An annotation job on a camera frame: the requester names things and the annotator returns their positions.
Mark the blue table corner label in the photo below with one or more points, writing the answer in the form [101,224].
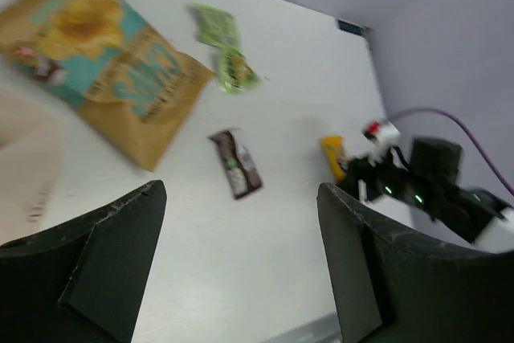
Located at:
[352,28]

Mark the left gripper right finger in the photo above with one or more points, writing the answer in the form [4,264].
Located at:
[394,284]

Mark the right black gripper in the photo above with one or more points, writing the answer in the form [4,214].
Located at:
[384,179]

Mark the yellow m&m's packet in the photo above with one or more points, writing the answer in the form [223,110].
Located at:
[334,150]

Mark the brown chocolate bar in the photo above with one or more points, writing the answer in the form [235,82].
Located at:
[237,162]

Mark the light green snack packet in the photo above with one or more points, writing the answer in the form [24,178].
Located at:
[217,28]

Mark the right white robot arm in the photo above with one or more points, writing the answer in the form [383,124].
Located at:
[429,183]

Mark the kettle chips bag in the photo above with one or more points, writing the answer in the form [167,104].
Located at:
[110,65]

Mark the beige paper bag orange handles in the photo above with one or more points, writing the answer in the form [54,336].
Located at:
[31,153]

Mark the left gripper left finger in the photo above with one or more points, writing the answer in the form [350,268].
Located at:
[83,280]

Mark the green sour candy packet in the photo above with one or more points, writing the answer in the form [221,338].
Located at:
[234,73]

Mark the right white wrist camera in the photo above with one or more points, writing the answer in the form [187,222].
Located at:
[383,135]

